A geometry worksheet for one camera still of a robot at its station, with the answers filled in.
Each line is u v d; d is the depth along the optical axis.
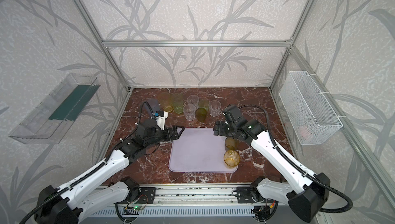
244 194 0.74
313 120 0.61
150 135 0.61
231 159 0.85
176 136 0.68
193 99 1.08
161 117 0.70
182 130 0.74
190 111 1.04
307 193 0.37
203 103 1.08
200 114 1.04
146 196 0.72
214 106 1.05
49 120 0.64
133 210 0.72
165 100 0.99
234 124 0.54
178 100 0.99
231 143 0.87
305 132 0.72
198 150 0.91
